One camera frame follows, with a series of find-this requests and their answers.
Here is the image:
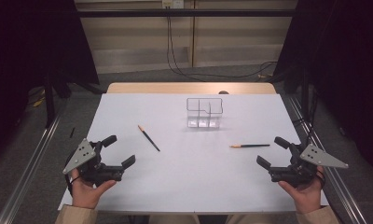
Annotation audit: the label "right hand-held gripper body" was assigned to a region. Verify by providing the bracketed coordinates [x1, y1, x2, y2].
[269, 143, 350, 189]

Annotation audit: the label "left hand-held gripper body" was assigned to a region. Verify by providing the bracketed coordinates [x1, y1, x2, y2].
[62, 138, 125, 187]

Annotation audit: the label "black pencil orange end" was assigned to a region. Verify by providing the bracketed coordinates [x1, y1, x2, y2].
[137, 124, 161, 152]
[229, 143, 271, 149]

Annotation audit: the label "clear plastic pen holder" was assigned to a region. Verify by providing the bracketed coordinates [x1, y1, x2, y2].
[186, 97, 224, 129]

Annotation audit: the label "person's right hand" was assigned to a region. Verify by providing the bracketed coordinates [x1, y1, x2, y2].
[277, 166, 326, 215]

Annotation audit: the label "person's left hand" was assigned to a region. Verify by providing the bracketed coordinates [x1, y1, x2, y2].
[70, 167, 117, 210]

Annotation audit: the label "white table cover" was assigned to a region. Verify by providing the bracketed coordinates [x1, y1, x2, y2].
[57, 92, 330, 214]

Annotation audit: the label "black metal stand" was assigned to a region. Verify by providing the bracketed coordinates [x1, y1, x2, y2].
[44, 71, 57, 129]

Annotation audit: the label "yellow floor item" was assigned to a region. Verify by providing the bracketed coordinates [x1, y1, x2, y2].
[32, 96, 47, 108]

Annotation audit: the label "wooden table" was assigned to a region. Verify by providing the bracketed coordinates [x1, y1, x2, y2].
[105, 81, 277, 95]

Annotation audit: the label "black curtain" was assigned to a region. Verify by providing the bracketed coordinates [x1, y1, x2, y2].
[0, 0, 100, 162]
[272, 0, 373, 178]

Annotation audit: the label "black horizontal bar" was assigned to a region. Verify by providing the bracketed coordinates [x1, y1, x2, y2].
[76, 8, 296, 18]

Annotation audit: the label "black floor cables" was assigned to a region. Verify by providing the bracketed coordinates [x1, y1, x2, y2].
[295, 118, 316, 147]

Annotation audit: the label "right hand-held gripper black cable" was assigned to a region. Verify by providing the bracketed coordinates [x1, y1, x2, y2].
[315, 169, 326, 189]

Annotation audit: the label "hand-held gripper black cable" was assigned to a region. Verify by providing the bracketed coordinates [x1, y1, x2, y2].
[315, 169, 326, 189]
[64, 150, 83, 197]

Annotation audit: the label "left hand-held gripper black cable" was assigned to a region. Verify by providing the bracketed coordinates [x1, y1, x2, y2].
[64, 150, 83, 197]

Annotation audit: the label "aluminium floor rail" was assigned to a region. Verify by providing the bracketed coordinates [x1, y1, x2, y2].
[286, 96, 367, 224]
[0, 115, 64, 224]

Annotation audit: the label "black wall cable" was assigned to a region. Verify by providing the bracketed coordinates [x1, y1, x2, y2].
[165, 7, 207, 83]
[168, 15, 279, 79]

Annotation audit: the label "white wall outlet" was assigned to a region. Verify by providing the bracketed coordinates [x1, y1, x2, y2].
[161, 0, 185, 9]

